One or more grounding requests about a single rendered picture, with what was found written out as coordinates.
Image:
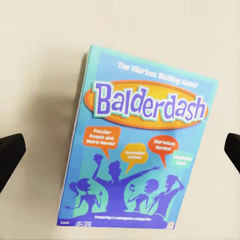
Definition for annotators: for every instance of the board game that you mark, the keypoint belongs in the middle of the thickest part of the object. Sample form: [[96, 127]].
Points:
[[136, 136]]

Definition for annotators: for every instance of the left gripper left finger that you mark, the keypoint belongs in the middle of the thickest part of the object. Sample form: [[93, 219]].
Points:
[[12, 149]]

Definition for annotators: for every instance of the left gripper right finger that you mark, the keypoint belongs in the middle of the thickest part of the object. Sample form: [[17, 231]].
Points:
[[232, 149]]

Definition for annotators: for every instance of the bed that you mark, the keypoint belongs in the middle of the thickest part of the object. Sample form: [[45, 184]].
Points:
[[43, 55]]

